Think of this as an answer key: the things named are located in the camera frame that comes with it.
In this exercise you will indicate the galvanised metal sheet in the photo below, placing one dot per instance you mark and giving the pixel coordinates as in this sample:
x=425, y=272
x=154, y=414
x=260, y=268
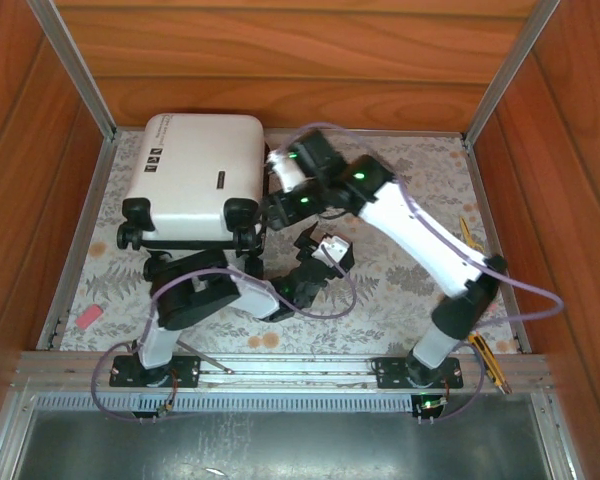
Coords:
x=280, y=445

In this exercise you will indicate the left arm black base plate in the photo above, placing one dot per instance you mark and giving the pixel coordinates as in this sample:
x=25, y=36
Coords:
x=185, y=370

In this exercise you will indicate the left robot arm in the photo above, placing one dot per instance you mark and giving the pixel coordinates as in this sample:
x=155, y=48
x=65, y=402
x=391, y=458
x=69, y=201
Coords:
x=160, y=345

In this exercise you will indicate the white hard-shell suitcase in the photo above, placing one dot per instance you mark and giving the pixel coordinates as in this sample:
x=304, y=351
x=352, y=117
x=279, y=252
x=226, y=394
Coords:
x=200, y=165

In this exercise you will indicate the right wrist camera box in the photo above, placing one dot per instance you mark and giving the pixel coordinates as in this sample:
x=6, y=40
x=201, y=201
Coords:
x=287, y=170

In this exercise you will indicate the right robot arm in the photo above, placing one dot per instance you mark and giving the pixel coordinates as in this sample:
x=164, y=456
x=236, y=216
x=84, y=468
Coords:
x=420, y=235

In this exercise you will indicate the aluminium frame post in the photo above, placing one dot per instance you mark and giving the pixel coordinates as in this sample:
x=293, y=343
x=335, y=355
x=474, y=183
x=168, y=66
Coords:
x=75, y=65
x=505, y=65

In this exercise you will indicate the pink eraser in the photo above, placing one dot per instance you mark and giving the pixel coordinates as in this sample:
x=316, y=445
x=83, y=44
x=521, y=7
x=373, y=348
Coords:
x=89, y=317

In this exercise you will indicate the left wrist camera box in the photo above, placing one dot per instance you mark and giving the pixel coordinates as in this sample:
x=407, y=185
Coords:
x=332, y=249

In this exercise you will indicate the yellow scissors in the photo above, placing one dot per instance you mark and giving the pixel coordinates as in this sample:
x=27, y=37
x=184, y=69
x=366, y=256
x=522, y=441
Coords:
x=472, y=237

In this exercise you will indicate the yellow utility knife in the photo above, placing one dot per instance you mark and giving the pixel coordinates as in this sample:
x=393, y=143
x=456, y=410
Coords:
x=492, y=365

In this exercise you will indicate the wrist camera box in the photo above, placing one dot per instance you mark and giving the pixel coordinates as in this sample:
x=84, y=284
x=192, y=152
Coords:
x=332, y=249
x=287, y=170

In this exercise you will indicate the small circuit board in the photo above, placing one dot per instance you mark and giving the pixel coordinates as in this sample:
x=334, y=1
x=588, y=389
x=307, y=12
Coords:
x=164, y=409
x=430, y=406

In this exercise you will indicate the aluminium side rail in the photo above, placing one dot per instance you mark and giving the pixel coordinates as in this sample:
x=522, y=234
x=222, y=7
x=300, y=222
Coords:
x=521, y=335
x=55, y=310

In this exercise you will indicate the aluminium mounting rail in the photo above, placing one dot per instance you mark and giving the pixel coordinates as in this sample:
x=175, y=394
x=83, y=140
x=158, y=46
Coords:
x=290, y=367

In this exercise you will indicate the floral tablecloth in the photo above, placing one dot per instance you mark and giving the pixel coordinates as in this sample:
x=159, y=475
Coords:
x=380, y=320

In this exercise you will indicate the aluminium back rail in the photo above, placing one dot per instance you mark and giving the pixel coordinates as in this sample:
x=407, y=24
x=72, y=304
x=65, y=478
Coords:
x=405, y=132

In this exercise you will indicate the thin metal rod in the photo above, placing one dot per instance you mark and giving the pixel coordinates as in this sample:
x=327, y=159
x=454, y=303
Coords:
x=205, y=359

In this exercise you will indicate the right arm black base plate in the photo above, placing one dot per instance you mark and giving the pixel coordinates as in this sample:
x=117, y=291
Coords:
x=390, y=372

